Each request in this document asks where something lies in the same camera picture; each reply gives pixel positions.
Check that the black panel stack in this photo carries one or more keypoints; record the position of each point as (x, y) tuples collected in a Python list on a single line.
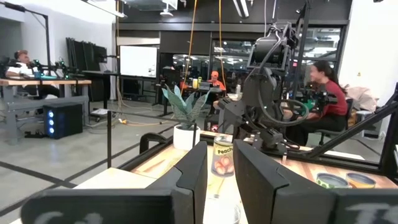
[(84, 56)]

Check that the background robot arms green lights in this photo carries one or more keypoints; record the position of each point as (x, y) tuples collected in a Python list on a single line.
[(60, 66)]

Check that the beige cloth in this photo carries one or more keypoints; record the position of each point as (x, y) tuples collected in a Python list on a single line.
[(362, 98)]

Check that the person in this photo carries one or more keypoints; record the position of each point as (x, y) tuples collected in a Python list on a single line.
[(334, 99), (21, 68), (216, 83)]

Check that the black vertical mast pole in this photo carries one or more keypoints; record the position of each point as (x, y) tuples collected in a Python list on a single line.
[(302, 37)]

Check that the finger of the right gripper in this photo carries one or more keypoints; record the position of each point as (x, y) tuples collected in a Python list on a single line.
[(230, 112)]

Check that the black computer tower blue lights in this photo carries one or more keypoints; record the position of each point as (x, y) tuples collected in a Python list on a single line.
[(66, 119)]

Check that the black overhead pole stand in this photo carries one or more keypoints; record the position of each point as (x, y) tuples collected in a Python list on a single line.
[(47, 40)]

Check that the white board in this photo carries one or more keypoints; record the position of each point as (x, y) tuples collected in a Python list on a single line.
[(138, 62)]

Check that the glass jar with green contents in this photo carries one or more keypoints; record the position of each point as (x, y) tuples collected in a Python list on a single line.
[(222, 155)]

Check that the black side table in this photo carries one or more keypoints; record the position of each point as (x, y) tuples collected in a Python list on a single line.
[(99, 72)]

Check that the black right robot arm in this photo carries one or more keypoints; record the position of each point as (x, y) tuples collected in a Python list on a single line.
[(267, 53)]

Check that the potted plant white pot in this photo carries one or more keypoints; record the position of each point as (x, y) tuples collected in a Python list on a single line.
[(185, 138)]

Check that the white box on floor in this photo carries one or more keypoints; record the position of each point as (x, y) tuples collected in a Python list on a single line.
[(99, 111)]

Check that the background black robot arm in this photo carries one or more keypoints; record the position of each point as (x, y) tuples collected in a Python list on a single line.
[(323, 98)]

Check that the yellow bottle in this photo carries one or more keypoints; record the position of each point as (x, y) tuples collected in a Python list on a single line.
[(195, 84)]

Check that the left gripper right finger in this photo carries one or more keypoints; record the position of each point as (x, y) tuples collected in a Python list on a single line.
[(295, 205)]

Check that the wooden workbench grey legs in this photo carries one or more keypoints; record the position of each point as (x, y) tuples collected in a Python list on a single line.
[(46, 82)]

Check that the black aluminium rig frame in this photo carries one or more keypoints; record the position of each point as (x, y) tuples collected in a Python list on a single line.
[(348, 132)]

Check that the black curved table bracket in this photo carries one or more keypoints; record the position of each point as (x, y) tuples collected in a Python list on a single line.
[(143, 140)]

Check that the green dotted label tin can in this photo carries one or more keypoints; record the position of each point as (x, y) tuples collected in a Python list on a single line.
[(331, 181)]

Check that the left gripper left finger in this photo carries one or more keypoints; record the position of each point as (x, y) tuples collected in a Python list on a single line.
[(124, 205)]

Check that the orange label tin can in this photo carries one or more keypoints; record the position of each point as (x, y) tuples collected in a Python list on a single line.
[(362, 180)]

